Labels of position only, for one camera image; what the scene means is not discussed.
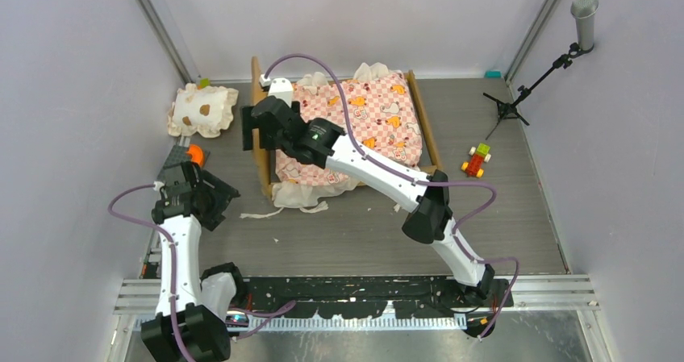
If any white tie string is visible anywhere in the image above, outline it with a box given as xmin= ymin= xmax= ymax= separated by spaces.
xmin=240 ymin=201 xmax=330 ymax=220

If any pink checkered duck mattress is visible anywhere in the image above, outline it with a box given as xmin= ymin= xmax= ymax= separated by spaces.
xmin=272 ymin=63 xmax=423 ymax=208

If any wooden pet bed frame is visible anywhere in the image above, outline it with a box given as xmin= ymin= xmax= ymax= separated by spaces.
xmin=252 ymin=63 xmax=444 ymax=198

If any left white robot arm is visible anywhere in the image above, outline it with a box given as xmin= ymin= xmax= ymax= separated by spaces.
xmin=141 ymin=161 xmax=248 ymax=361

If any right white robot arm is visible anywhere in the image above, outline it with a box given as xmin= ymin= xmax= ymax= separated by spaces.
xmin=240 ymin=96 xmax=494 ymax=306

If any orange curved toy block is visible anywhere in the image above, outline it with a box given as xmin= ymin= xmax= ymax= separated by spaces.
xmin=186 ymin=144 xmax=206 ymax=168

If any grey building baseplate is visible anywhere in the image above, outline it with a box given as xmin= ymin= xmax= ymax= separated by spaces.
xmin=159 ymin=145 xmax=210 ymax=177

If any white ruffled pillow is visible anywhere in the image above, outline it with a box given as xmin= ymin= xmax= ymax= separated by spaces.
xmin=167 ymin=83 xmax=239 ymax=139

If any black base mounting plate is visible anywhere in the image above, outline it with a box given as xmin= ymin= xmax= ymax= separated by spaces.
xmin=230 ymin=276 xmax=513 ymax=319

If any red toy block car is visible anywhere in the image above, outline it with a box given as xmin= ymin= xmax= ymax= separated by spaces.
xmin=461 ymin=143 xmax=491 ymax=178

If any teal small block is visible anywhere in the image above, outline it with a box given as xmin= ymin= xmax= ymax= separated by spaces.
xmin=484 ymin=70 xmax=503 ymax=79

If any black microphone stand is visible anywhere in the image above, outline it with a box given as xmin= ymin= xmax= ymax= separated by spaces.
xmin=482 ymin=43 xmax=594 ymax=140

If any grey microphone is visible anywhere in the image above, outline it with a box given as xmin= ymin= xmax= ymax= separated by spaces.
xmin=570 ymin=0 xmax=599 ymax=52

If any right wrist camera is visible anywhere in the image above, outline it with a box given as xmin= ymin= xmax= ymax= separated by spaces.
xmin=259 ymin=74 xmax=294 ymax=106

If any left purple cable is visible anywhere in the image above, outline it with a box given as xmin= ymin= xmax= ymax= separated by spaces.
xmin=107 ymin=184 xmax=296 ymax=362

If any purple cable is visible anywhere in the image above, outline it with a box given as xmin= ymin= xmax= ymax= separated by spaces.
xmin=107 ymin=184 xmax=296 ymax=362
xmin=262 ymin=53 xmax=520 ymax=340

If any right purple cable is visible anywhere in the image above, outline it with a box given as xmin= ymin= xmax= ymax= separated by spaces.
xmin=262 ymin=53 xmax=520 ymax=340

